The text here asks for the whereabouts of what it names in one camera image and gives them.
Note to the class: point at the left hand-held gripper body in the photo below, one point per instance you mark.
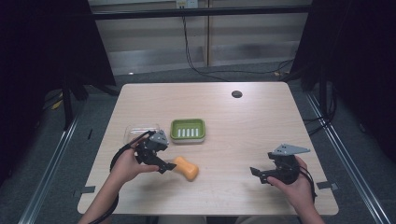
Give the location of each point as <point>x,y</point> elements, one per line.
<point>152,146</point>

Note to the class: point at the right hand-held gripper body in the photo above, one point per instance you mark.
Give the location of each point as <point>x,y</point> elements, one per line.
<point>285,169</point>

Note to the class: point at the orange soap bar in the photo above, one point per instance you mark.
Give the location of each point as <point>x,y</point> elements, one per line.
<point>186,169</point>

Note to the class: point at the person's right hand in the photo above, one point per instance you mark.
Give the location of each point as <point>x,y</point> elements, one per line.
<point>299,191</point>

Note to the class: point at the person's left hand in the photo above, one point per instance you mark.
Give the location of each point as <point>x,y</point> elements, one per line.
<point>126,166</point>

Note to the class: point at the clear plastic container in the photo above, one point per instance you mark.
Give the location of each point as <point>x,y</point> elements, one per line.
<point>137,131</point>

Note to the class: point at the green soap dish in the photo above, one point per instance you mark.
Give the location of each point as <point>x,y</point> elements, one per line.
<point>187,130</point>

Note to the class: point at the grey tape strip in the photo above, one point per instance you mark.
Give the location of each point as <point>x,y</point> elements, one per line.
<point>84,190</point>
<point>327,185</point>

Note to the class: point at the dark round table grommet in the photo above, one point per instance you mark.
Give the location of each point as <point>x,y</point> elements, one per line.
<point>237,94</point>

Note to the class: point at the black metal stand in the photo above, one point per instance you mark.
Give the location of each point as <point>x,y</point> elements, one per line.
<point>67,105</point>

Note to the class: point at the yellow floor scrap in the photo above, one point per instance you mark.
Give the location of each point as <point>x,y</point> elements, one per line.
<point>57,104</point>

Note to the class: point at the dark curtain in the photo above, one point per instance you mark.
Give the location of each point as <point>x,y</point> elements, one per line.
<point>40,62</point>
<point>358,62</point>

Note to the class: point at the black horizontal bar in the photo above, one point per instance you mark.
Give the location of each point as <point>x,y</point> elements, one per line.
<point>199,12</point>

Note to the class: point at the metal floor rail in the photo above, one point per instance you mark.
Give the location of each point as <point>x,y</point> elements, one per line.
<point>351,168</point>
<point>46,174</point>

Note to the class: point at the white wall socket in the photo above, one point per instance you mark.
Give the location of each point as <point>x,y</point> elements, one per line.
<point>186,3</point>

